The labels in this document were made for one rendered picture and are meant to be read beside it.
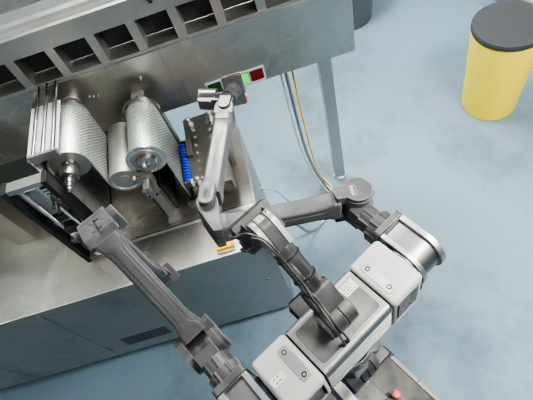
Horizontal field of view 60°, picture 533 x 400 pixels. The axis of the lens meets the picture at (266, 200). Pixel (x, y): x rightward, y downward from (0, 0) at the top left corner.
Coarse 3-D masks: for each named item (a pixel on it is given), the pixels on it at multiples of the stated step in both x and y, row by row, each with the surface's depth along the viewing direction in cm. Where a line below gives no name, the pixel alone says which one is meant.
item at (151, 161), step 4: (140, 156) 165; (144, 156) 165; (148, 156) 165; (152, 156) 167; (136, 160) 166; (140, 160) 165; (148, 160) 166; (152, 160) 167; (156, 160) 168; (136, 164) 167; (140, 164) 167; (148, 164) 168; (152, 164) 168; (156, 164) 169; (140, 168) 169; (144, 168) 169; (148, 168) 170; (152, 168) 170
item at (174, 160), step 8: (168, 136) 187; (168, 144) 183; (176, 144) 197; (168, 152) 179; (176, 152) 192; (168, 160) 175; (176, 160) 188; (176, 168) 184; (176, 176) 181; (184, 184) 189
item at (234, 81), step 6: (222, 78) 155; (228, 78) 155; (234, 78) 154; (222, 84) 156; (228, 84) 155; (234, 84) 153; (240, 84) 155; (240, 90) 154; (240, 96) 157; (240, 102) 158; (246, 102) 158
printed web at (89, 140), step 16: (64, 112) 168; (80, 112) 171; (128, 112) 176; (144, 112) 174; (64, 128) 164; (80, 128) 167; (96, 128) 178; (128, 128) 172; (144, 128) 170; (160, 128) 178; (64, 144) 159; (80, 144) 162; (96, 144) 173; (128, 144) 169; (144, 144) 165; (160, 144) 170; (48, 160) 159; (96, 160) 169; (80, 176) 186; (96, 176) 201; (80, 192) 181; (96, 192) 196; (96, 208) 191
